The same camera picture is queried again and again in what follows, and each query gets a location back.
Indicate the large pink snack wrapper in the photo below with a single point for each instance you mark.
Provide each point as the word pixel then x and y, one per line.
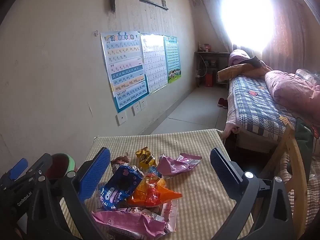
pixel 125 222

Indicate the green bag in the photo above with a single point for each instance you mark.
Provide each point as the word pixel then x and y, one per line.
pixel 303 140

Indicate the pink quilt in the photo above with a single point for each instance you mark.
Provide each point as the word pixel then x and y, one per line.
pixel 292 90

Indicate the orange snack wrapper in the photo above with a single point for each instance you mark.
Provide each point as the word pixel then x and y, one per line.
pixel 150 192

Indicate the brown snack wrapper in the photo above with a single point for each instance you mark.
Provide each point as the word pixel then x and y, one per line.
pixel 121 160

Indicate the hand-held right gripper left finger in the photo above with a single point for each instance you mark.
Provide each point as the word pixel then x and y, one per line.
pixel 96 173

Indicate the green number chart poster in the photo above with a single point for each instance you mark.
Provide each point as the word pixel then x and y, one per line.
pixel 172 60

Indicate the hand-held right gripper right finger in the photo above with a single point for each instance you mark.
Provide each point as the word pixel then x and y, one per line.
pixel 223 173

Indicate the grey wall rail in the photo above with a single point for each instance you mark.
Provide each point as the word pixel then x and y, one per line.
pixel 152 3

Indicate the checked tablecloth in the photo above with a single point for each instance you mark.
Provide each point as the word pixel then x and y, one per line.
pixel 200 205

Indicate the red container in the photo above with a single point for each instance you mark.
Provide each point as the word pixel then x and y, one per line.
pixel 209 79

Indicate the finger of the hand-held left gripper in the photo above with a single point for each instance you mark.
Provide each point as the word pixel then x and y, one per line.
pixel 42 163
pixel 17 167

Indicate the pink foil wrapper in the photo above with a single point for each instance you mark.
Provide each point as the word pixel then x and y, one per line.
pixel 172 166

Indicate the yellow black snack wrapper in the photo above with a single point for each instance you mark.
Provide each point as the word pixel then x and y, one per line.
pixel 146 158

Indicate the white chart poster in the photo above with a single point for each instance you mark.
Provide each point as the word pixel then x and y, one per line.
pixel 155 65

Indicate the pale pink white wrapper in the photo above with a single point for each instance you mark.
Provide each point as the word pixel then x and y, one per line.
pixel 171 210

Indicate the blue cookie packet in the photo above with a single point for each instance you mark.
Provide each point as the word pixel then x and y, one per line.
pixel 117 187

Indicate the large blue letter poster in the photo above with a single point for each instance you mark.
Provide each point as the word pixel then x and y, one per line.
pixel 125 80

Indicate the orange blanket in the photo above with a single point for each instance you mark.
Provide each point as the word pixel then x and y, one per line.
pixel 235 71

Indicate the patterned curtain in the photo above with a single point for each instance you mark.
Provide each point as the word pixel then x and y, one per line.
pixel 285 35

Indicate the dark red slipper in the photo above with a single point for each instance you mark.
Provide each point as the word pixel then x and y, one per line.
pixel 225 104
pixel 220 102

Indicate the red box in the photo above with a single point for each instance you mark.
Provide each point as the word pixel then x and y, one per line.
pixel 207 47

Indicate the sheer curtain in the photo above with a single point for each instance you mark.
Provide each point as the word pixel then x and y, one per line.
pixel 212 17

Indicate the bed with plaid cover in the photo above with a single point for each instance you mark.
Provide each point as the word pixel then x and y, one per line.
pixel 255 105

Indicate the wooden chair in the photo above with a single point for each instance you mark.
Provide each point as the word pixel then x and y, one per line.
pixel 291 155

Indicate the green rimmed red bin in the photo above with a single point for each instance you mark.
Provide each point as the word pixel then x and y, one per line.
pixel 60 165

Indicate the dark garment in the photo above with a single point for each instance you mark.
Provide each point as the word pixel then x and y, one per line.
pixel 253 62

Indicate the quilted seat cushion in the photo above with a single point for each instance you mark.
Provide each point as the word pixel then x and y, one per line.
pixel 311 195

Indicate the purple quilt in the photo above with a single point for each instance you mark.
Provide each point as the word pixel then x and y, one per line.
pixel 237 56

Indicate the dark desk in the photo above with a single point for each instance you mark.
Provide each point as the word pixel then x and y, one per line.
pixel 212 53

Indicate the white wall socket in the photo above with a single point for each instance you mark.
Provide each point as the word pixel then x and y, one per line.
pixel 136 110
pixel 121 118
pixel 143 105

